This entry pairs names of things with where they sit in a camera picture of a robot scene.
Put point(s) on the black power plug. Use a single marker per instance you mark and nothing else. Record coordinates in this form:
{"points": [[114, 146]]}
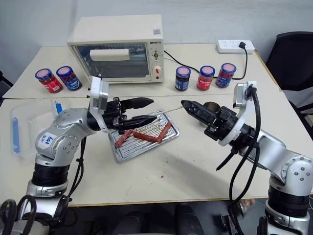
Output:
{"points": [[242, 45]]}

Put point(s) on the shiny metal cup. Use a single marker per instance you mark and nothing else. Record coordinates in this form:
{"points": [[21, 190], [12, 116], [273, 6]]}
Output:
{"points": [[210, 106]]}

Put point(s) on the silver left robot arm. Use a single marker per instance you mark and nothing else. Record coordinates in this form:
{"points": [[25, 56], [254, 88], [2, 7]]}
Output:
{"points": [[71, 120]]}

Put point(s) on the dark chair part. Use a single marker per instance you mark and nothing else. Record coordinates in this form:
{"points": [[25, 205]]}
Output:
{"points": [[5, 82]]}

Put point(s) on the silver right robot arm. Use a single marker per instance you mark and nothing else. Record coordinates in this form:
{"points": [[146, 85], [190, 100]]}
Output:
{"points": [[269, 145]]}

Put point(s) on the red sausage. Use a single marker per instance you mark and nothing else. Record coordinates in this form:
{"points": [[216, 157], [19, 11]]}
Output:
{"points": [[165, 133], [123, 138], [146, 137]]}

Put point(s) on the dark rounded shape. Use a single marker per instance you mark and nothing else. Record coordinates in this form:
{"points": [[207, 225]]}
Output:
{"points": [[171, 219]]}

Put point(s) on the red label jar blue lid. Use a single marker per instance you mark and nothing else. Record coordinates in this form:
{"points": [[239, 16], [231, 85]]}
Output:
{"points": [[50, 82], [205, 79]]}

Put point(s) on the thin wooden skewer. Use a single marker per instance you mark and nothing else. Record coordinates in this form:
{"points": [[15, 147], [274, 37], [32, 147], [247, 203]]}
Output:
{"points": [[168, 109]]}

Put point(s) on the black office chair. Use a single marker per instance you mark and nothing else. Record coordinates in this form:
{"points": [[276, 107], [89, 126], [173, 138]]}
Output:
{"points": [[291, 63]]}

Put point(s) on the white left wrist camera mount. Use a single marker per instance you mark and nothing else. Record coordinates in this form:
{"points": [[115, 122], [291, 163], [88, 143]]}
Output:
{"points": [[96, 90]]}

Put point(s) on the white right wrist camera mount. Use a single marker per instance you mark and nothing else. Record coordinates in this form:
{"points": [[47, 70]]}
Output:
{"points": [[241, 120]]}

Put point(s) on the dark blue label jar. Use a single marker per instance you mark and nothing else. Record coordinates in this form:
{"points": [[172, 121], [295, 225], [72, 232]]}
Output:
{"points": [[182, 79]]}

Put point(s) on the white power strip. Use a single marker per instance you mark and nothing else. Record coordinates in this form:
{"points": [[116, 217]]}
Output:
{"points": [[232, 46]]}

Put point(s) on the white handwritten label sticker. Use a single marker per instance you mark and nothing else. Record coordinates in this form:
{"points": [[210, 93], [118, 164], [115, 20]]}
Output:
{"points": [[47, 140]]}

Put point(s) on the clear plastic container blue clips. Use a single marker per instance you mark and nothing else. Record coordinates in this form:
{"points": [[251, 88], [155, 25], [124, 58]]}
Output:
{"points": [[22, 117]]}

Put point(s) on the ribbed metal baking tray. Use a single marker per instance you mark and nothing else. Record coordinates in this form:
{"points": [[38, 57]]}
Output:
{"points": [[146, 147]]}

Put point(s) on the cream toaster oven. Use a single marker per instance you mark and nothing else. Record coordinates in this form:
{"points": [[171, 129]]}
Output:
{"points": [[117, 31]]}

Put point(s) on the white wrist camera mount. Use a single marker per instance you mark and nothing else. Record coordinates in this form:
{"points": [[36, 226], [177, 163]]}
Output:
{"points": [[96, 90], [241, 120]]}

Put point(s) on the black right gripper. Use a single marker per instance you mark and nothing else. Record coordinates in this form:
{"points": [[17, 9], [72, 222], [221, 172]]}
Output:
{"points": [[223, 122]]}

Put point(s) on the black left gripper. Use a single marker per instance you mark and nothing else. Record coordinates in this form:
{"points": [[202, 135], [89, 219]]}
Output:
{"points": [[114, 115]]}

